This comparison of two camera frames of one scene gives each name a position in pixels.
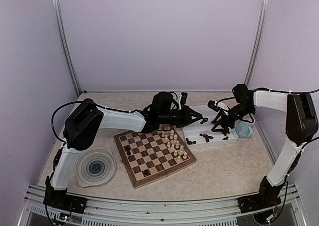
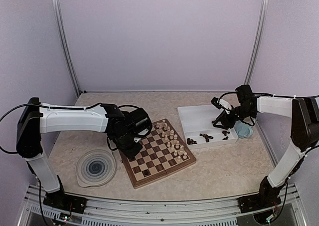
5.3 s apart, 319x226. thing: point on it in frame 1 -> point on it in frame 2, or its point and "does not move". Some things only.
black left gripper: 187,117 -> 129,153
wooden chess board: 148,157 does not move
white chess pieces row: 174,144 does not move
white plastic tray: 201,135 does not move
